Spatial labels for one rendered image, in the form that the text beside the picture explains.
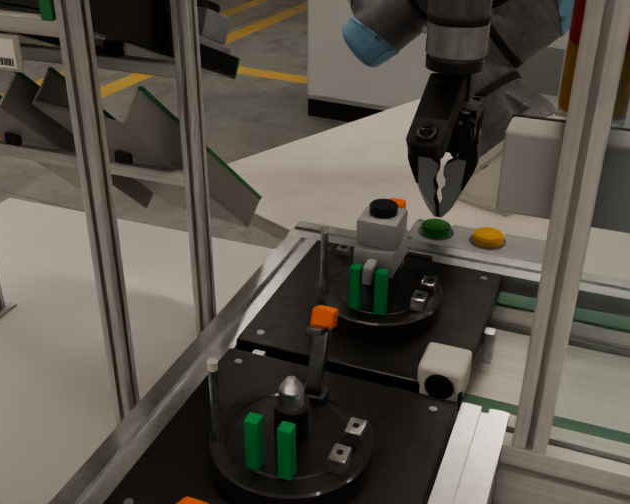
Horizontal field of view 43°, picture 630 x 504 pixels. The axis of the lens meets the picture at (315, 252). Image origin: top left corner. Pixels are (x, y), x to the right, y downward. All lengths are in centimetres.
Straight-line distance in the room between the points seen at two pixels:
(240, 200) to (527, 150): 45
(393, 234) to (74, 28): 37
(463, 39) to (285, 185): 58
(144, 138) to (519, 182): 38
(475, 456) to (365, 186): 80
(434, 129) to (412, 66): 313
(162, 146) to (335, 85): 344
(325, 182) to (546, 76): 254
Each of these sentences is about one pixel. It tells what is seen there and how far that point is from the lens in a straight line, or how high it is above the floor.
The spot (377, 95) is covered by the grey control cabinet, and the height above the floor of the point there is 18.
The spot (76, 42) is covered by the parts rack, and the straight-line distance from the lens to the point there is 66.
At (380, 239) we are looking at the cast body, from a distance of 83.
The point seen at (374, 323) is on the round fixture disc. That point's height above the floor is 99.
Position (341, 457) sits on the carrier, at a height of 100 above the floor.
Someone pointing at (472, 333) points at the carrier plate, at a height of 97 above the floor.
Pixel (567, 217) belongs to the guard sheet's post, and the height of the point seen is 119.
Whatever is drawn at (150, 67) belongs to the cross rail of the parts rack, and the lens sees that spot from 85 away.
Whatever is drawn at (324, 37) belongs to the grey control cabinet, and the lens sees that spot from 423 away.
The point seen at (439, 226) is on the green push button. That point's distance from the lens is 107.
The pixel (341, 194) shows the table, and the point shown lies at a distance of 142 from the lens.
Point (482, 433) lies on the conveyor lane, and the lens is 77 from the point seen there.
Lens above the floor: 145
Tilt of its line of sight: 29 degrees down
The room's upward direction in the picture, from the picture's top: straight up
